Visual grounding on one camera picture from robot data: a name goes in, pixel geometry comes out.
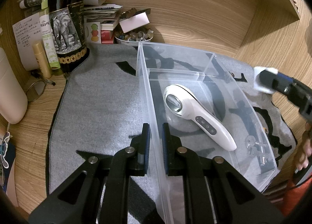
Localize white travel plug adapter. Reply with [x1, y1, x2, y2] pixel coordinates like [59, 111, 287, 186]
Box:
[253, 66, 279, 94]

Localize clear plastic organizer box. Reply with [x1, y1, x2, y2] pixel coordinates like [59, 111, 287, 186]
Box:
[136, 42, 278, 223]

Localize silver keys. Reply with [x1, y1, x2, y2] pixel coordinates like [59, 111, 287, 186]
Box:
[245, 135, 269, 166]

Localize right human hand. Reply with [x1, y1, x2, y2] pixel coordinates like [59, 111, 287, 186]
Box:
[293, 122, 311, 171]

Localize white handheld fabric shaver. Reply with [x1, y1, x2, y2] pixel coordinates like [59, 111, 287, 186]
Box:
[163, 84, 237, 151]

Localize grey felt mat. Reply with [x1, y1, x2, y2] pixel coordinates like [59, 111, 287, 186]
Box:
[46, 45, 297, 223]

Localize bowl of stones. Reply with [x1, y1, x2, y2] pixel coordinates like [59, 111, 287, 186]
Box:
[114, 28, 154, 47]

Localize round glass coaster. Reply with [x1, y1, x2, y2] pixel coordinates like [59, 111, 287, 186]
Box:
[26, 80, 46, 102]

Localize green white cosmetic tube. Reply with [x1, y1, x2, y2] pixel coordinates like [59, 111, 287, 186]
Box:
[39, 0, 60, 71]

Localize beige cylindrical speaker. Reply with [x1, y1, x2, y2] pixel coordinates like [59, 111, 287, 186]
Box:
[0, 48, 28, 124]

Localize traffic light card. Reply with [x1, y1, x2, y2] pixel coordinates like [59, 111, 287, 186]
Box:
[85, 22, 101, 44]

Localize white small cardboard box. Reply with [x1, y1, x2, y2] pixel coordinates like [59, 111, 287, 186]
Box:
[119, 12, 150, 33]

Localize stack of books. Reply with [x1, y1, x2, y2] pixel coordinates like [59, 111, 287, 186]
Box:
[83, 4, 123, 44]

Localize gold lip balm tube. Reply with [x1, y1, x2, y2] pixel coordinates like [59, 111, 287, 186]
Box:
[32, 40, 52, 79]

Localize dark elephant label wine bottle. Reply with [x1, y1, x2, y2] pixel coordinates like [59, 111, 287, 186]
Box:
[48, 0, 89, 75]

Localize white handwritten paper note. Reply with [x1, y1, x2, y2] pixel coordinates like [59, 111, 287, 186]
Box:
[12, 13, 42, 71]

